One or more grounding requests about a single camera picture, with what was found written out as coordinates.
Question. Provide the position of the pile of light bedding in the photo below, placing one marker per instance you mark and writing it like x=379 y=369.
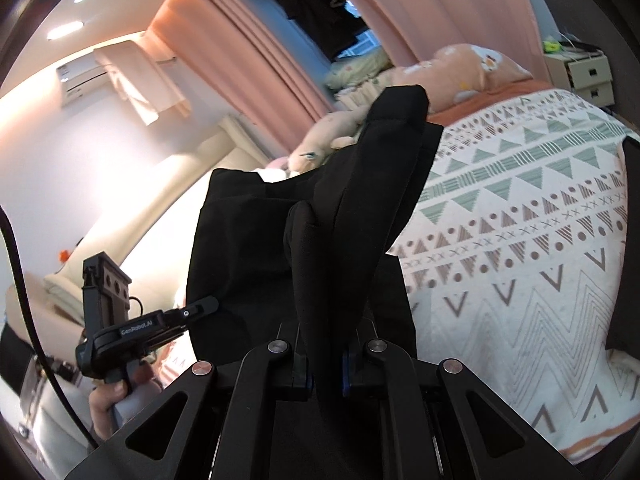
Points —
x=355 y=72

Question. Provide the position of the triangle patterned blanket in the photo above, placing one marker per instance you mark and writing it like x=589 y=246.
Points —
x=525 y=220

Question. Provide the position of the pink curtain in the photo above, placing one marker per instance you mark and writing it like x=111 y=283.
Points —
x=440 y=0
x=250 y=30

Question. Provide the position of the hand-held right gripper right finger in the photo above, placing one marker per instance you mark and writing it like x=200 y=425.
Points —
x=352 y=375

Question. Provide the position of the black garment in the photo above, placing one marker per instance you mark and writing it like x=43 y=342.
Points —
x=250 y=240

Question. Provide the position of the dark cloth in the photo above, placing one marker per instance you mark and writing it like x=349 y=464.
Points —
x=625 y=260

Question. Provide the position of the person's left hand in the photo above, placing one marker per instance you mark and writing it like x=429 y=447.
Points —
x=107 y=402

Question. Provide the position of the cream upholstered headboard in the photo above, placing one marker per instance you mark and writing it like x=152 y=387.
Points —
x=200 y=180

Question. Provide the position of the beige plush animal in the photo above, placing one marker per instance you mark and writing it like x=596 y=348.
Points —
x=320 y=142

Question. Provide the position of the small pink cushion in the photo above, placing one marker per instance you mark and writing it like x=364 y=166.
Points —
x=277 y=163

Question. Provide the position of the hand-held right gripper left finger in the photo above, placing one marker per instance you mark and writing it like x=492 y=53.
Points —
x=295 y=375

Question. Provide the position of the cream nightstand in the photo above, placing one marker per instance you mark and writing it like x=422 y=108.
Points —
x=582 y=75

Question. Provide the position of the hanging black clothes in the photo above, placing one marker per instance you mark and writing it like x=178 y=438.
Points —
x=320 y=0

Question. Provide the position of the white air conditioner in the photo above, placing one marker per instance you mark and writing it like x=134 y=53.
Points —
x=82 y=80

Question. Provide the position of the green yellow toy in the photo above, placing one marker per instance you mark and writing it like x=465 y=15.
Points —
x=551 y=46

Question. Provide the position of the ceiling light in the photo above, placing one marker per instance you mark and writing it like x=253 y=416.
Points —
x=65 y=30

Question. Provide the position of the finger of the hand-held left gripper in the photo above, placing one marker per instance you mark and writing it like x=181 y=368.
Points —
x=200 y=306

